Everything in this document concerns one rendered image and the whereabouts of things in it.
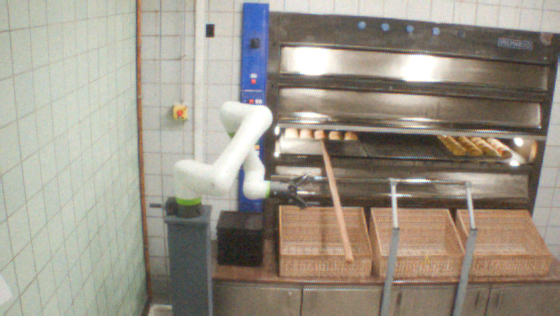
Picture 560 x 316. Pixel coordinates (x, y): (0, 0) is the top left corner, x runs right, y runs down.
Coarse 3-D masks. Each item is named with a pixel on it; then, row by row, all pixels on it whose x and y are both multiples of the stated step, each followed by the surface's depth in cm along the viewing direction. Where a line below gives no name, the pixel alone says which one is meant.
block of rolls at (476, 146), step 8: (440, 136) 416; (448, 136) 407; (456, 136) 416; (464, 136) 409; (448, 144) 392; (456, 144) 384; (464, 144) 392; (472, 144) 389; (480, 144) 392; (488, 144) 403; (496, 144) 393; (456, 152) 374; (464, 152) 375; (472, 152) 374; (480, 152) 374; (488, 152) 375; (496, 152) 375; (504, 152) 376; (512, 152) 377
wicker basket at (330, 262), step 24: (288, 216) 364; (360, 216) 366; (288, 240) 365; (312, 240) 366; (336, 240) 366; (360, 240) 364; (288, 264) 325; (312, 264) 342; (336, 264) 344; (360, 264) 344
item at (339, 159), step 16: (288, 160) 358; (304, 160) 358; (320, 160) 359; (336, 160) 359; (352, 160) 359; (368, 160) 359; (384, 160) 359; (400, 160) 359; (416, 160) 360; (432, 160) 361; (448, 160) 363; (464, 160) 364
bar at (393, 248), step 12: (300, 180) 323; (324, 180) 323; (336, 180) 323; (348, 180) 323; (360, 180) 323; (372, 180) 323; (384, 180) 323; (396, 180) 323; (408, 180) 324; (420, 180) 324; (432, 180) 324; (444, 180) 325; (456, 180) 325; (468, 180) 327; (468, 192) 323; (468, 204) 320; (396, 216) 314; (396, 228) 310; (396, 240) 311; (468, 240) 314; (396, 252) 313; (468, 252) 314; (468, 264) 316; (468, 276) 319; (384, 288) 322; (384, 300) 323; (456, 300) 327; (384, 312) 325; (456, 312) 327
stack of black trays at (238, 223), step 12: (228, 216) 350; (240, 216) 350; (252, 216) 351; (216, 228) 329; (228, 228) 329; (240, 228) 330; (252, 228) 331; (228, 240) 332; (240, 240) 332; (252, 240) 331; (216, 252) 334; (228, 252) 335; (240, 252) 335; (252, 252) 335; (228, 264) 338; (240, 264) 338; (252, 264) 337
